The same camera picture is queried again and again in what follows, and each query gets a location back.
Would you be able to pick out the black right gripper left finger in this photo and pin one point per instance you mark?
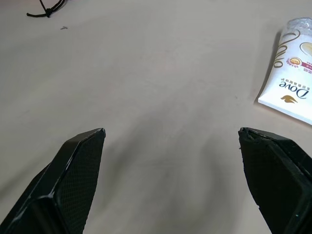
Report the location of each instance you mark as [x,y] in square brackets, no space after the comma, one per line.
[73,175]

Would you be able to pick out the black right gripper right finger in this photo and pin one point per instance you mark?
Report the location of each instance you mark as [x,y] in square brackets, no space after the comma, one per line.
[275,175]

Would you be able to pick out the white Dove cream tube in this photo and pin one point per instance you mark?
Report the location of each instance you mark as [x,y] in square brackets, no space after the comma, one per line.
[290,73]

